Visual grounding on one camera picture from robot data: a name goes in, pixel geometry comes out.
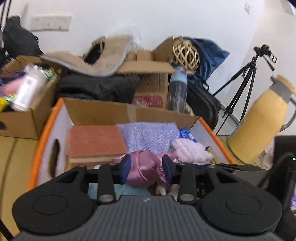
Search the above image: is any dark blue blanket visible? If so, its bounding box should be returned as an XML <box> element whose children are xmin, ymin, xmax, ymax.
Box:
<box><xmin>183</xmin><ymin>37</ymin><xmax>230</xmax><ymax>88</ymax></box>

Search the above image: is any woven rattan ball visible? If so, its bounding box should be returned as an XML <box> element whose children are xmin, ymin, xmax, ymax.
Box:
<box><xmin>173</xmin><ymin>37</ymin><xmax>200</xmax><ymax>73</ymax></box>

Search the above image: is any beige fleece mat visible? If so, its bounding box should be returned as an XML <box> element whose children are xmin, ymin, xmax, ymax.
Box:
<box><xmin>40</xmin><ymin>35</ymin><xmax>133</xmax><ymax>77</ymax></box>

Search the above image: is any open cardboard box behind table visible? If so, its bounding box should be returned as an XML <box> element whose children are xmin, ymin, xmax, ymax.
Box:
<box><xmin>116</xmin><ymin>36</ymin><xmax>175</xmax><ymax>109</ymax></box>

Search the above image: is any purple knitted cloth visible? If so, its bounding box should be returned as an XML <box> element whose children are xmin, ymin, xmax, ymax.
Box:
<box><xmin>116</xmin><ymin>122</ymin><xmax>180</xmax><ymax>154</ymax></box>

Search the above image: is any black camera tripod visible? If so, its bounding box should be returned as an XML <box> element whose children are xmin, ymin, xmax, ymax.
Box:
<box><xmin>213</xmin><ymin>53</ymin><xmax>260</xmax><ymax>134</ymax></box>

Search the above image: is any blue tissue pack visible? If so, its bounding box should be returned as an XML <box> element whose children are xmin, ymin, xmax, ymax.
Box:
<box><xmin>179</xmin><ymin>129</ymin><xmax>198</xmax><ymax>143</ymax></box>

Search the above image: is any red cardboard box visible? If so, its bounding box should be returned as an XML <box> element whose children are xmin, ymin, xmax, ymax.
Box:
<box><xmin>29</xmin><ymin>98</ymin><xmax>233</xmax><ymax>189</ymax></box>

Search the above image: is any light blue plush toy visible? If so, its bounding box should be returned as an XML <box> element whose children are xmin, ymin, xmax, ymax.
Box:
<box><xmin>87</xmin><ymin>182</ymin><xmax>149</xmax><ymax>201</ymax></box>

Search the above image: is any orange scrubbing sponge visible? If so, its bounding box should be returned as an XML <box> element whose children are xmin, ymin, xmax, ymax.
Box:
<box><xmin>67</xmin><ymin>126</ymin><xmax>127</xmax><ymax>166</ymax></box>

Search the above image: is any black trolley bag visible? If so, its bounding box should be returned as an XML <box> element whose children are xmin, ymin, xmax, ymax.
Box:
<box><xmin>1</xmin><ymin>16</ymin><xmax>43</xmax><ymax>66</ymax></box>

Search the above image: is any pink satin scrunchie bag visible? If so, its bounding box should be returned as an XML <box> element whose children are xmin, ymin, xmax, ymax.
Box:
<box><xmin>125</xmin><ymin>151</ymin><xmax>179</xmax><ymax>188</ymax></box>

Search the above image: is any blue water bottle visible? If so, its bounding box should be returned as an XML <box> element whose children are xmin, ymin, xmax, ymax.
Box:
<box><xmin>166</xmin><ymin>66</ymin><xmax>188</xmax><ymax>113</ymax></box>

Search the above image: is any small brown cardboard box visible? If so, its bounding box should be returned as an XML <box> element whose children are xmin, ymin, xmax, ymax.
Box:
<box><xmin>1</xmin><ymin>56</ymin><xmax>62</xmax><ymax>139</ymax></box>

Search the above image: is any white bottle in box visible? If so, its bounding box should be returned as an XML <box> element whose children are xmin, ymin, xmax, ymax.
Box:
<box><xmin>11</xmin><ymin>64</ymin><xmax>47</xmax><ymax>112</ymax></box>

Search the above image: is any black bag on floor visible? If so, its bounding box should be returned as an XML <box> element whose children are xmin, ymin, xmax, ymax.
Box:
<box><xmin>187</xmin><ymin>82</ymin><xmax>221</xmax><ymax>130</ymax></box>

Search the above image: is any black video camera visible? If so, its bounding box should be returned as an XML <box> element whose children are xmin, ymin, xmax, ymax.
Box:
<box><xmin>253</xmin><ymin>44</ymin><xmax>278</xmax><ymax>71</ymax></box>

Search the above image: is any yellow thermos jug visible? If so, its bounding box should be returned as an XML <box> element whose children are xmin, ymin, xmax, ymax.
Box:
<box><xmin>227</xmin><ymin>75</ymin><xmax>295</xmax><ymax>164</ymax></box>

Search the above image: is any lilac fluffy towel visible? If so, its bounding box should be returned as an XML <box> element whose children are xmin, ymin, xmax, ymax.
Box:
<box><xmin>171</xmin><ymin>138</ymin><xmax>214</xmax><ymax>164</ymax></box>

